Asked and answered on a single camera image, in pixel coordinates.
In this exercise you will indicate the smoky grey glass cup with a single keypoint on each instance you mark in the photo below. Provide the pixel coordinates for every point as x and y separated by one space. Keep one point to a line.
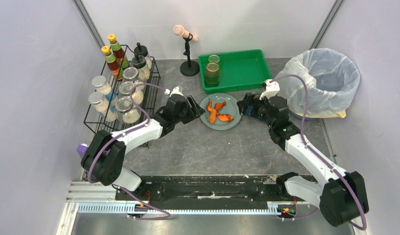
212 80

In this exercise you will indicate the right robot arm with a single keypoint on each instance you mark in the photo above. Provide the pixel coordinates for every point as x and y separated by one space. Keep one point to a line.
339 195

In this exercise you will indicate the beige microphone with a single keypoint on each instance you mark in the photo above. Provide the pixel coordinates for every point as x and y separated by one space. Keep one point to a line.
180 31

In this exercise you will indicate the black microphone stand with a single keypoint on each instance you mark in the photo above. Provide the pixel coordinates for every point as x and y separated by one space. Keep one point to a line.
189 67

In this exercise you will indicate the black wire rack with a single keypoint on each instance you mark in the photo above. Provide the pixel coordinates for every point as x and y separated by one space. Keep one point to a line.
96 124

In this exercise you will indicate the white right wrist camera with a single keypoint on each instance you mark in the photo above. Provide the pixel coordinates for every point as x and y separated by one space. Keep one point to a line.
271 89

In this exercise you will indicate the green glass cup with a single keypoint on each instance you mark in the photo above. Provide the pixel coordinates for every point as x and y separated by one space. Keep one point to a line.
214 58

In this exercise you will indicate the orange breaded chicken strip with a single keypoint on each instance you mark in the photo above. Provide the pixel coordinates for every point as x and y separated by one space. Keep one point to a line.
212 117

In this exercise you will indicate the sauce bottle yellow cap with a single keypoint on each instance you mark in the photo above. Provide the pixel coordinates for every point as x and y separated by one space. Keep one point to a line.
113 64

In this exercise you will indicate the blue label spice jar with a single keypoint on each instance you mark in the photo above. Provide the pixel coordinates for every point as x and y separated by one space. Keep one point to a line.
101 84
102 105

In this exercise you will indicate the amber glass cup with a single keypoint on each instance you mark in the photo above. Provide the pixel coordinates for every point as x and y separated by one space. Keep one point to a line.
212 68

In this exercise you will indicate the orange fried chicken piece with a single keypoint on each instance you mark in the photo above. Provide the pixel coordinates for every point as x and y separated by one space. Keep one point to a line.
225 117

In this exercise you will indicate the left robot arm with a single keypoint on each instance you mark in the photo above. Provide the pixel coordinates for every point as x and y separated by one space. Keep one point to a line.
104 157

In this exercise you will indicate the small glass jar rice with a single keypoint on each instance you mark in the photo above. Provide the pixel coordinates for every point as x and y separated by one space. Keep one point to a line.
131 75

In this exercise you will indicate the glass jar silver rim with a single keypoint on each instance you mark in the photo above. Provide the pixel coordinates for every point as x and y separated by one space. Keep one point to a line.
126 90

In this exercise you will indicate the trash bin with plastic bag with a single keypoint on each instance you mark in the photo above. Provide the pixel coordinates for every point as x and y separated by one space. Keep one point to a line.
319 83

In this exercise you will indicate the green plastic tray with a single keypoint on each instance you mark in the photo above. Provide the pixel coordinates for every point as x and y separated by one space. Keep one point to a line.
238 71

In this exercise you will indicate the black knob lid jar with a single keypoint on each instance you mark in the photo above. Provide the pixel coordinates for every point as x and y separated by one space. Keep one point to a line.
142 50

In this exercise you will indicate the purple plastic base cover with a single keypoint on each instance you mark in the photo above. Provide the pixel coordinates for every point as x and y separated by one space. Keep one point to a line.
81 150

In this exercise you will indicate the dark blue leaf plate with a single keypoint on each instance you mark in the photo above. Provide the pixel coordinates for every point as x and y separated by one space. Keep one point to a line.
249 111

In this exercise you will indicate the black lid spice jar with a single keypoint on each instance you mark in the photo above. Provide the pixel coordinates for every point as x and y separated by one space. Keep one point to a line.
139 62

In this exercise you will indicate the grey round plate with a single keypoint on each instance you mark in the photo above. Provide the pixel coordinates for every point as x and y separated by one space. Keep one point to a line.
231 108

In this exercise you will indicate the orange chicken drumstick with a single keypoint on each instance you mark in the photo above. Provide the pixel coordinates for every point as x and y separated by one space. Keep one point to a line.
219 106

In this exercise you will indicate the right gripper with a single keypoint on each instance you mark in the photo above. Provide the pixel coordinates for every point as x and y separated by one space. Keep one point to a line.
252 108

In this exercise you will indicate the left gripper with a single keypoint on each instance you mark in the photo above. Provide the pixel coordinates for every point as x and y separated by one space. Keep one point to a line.
189 107

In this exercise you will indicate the orange chicken wing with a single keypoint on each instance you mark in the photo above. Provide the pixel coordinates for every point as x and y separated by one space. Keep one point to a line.
209 106

